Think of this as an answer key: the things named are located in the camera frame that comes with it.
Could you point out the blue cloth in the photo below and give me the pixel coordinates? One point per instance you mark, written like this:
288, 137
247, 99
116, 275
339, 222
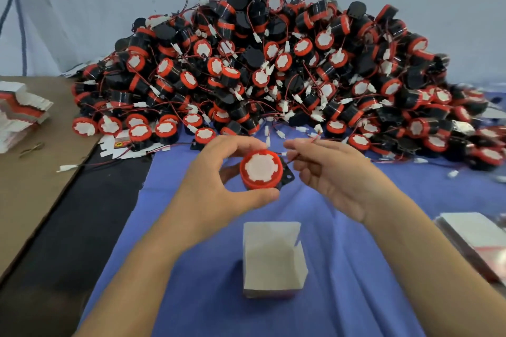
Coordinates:
356, 285

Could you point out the rubber band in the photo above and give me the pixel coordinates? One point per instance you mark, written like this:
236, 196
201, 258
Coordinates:
31, 149

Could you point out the pile of black red buzzers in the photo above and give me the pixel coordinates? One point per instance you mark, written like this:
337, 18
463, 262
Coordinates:
277, 64

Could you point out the orange white paper box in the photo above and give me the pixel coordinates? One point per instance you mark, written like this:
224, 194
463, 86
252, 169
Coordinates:
273, 262

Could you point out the stack of paper boxes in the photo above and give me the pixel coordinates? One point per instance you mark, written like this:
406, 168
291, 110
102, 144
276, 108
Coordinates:
478, 242
20, 111

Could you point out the person's left forearm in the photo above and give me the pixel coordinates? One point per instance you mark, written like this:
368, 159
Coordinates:
142, 293

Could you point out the person's left hand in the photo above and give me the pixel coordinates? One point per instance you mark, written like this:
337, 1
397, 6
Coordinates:
205, 198

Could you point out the person's right forearm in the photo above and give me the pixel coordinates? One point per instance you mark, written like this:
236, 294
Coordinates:
443, 269

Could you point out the brown cardboard sheet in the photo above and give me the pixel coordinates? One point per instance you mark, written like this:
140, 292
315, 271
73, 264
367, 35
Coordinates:
39, 198

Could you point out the person's right hand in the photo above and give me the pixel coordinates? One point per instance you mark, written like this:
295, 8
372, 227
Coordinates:
344, 175

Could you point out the single red black buzzer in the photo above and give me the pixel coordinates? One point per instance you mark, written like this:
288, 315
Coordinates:
261, 168

